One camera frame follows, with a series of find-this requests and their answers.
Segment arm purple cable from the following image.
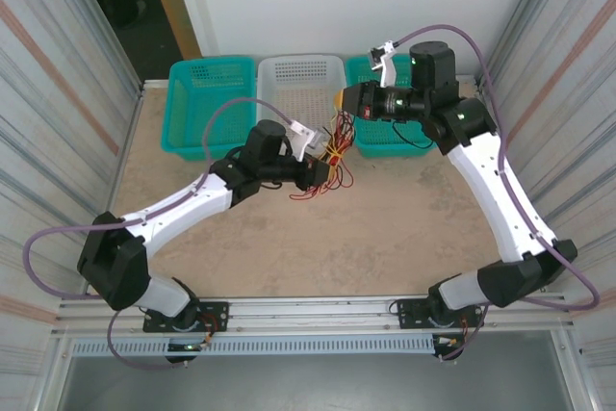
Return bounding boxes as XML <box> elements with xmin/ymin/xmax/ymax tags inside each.
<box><xmin>392</xmin><ymin>23</ymin><xmax>602</xmax><ymax>364</ymax></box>
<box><xmin>22</xmin><ymin>97</ymin><xmax>293</xmax><ymax>372</ymax></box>

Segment white plastic basket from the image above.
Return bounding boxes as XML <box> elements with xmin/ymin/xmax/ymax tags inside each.
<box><xmin>256</xmin><ymin>53</ymin><xmax>348</xmax><ymax>155</ymax></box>

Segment slotted grey cable duct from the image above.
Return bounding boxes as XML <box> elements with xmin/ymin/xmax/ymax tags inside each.
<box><xmin>70</xmin><ymin>336</ymin><xmax>439</xmax><ymax>358</ymax></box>

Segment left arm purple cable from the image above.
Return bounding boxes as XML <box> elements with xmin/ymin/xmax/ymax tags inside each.
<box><xmin>22</xmin><ymin>97</ymin><xmax>293</xmax><ymax>372</ymax></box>

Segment right gripper black wire loop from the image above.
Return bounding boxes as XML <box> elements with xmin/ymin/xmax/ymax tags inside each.
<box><xmin>392</xmin><ymin>119</ymin><xmax>439</xmax><ymax>150</ymax></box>

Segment aluminium rail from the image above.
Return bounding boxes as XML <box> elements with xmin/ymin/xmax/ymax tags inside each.
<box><xmin>52</xmin><ymin>295</ymin><xmax>577</xmax><ymax>339</ymax></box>

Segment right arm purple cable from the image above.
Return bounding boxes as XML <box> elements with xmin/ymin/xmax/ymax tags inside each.
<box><xmin>392</xmin><ymin>23</ymin><xmax>602</xmax><ymax>364</ymax></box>

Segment red cable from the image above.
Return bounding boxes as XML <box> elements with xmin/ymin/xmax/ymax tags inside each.
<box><xmin>331</xmin><ymin>110</ymin><xmax>358</xmax><ymax>189</ymax></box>
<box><xmin>288</xmin><ymin>141</ymin><xmax>357</xmax><ymax>200</ymax></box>

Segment black cable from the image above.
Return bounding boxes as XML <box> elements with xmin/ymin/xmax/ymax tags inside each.
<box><xmin>320</xmin><ymin>124</ymin><xmax>355</xmax><ymax>152</ymax></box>

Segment teal plastic basket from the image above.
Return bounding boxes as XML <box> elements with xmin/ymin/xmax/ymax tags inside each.
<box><xmin>344</xmin><ymin>54</ymin><xmax>439</xmax><ymax>160</ymax></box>
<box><xmin>160</xmin><ymin>55</ymin><xmax>256</xmax><ymax>162</ymax></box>

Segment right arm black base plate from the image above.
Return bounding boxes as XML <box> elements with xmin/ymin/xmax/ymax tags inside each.
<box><xmin>397</xmin><ymin>298</ymin><xmax>486</xmax><ymax>331</ymax></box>

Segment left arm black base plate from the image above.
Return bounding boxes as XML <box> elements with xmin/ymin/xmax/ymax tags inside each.
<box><xmin>142</xmin><ymin>301</ymin><xmax>230</xmax><ymax>334</ymax></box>

